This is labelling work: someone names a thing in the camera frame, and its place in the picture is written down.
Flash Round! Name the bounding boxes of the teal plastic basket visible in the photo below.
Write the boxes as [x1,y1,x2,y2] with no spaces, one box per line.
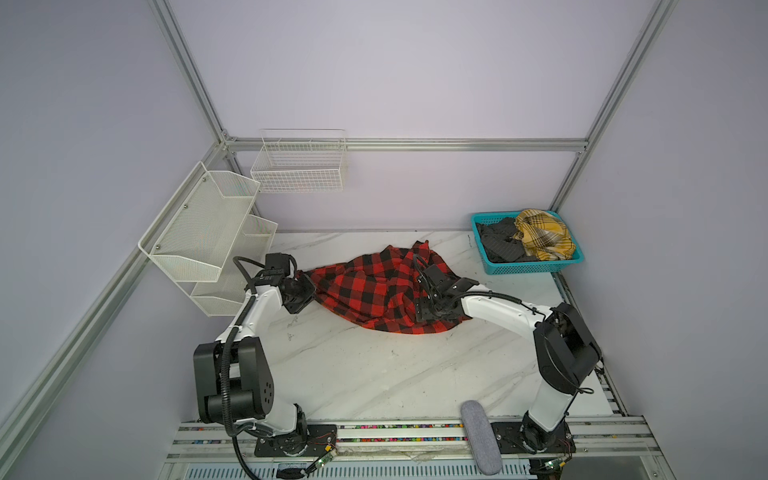
[471,211,584,275]

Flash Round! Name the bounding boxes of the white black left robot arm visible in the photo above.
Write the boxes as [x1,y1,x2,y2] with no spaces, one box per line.
[193,253,315,456]

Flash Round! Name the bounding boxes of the yellow plaid shirt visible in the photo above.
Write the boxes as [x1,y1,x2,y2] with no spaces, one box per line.
[514,209,576,261]

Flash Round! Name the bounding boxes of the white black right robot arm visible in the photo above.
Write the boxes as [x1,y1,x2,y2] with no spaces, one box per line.
[415,256,603,453]

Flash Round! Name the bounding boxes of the white mesh lower shelf bin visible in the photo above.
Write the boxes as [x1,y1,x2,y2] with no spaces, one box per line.
[188,214,279,317]

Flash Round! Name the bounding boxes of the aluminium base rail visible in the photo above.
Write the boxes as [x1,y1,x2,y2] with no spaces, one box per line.
[159,416,675,479]

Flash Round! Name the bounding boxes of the white wire wall basket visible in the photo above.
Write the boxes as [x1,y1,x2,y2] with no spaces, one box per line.
[250,129,347,194]

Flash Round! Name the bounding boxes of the white mesh shelf bin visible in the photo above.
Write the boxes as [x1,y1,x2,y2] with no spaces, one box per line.
[138,163,260,283]
[188,214,279,317]

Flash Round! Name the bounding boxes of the white mesh upper shelf bin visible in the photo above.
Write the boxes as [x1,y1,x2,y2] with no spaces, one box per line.
[138,163,260,283]

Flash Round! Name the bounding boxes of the red black plaid shirt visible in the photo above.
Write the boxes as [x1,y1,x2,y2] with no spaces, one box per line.
[297,241,469,335]

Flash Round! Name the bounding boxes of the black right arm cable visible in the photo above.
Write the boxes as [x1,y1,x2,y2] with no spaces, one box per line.
[410,251,538,316]

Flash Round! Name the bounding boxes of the grey foam microphone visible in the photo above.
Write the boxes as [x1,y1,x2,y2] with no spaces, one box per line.
[460,400,503,476]

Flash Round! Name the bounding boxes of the dark grey shirt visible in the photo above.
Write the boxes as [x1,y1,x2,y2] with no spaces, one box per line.
[475,217,537,264]

